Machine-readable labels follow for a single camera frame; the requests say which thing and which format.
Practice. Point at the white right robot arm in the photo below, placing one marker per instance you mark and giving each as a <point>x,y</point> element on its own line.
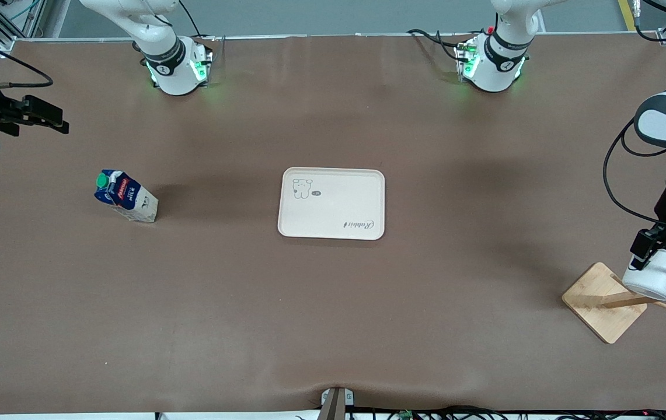
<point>172,70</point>

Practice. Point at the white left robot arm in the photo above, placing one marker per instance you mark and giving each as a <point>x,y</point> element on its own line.
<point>659,122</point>

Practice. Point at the grey table edge clamp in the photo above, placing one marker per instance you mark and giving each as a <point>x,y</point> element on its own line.
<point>337,402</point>

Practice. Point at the wooden mug stand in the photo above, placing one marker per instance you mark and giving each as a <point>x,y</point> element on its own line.
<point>601,303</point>

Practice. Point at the blue white milk carton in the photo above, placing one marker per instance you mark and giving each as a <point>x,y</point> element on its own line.
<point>131,201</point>

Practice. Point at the cream rabbit print tray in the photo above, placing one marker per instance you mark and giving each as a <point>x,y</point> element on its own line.
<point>332,210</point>

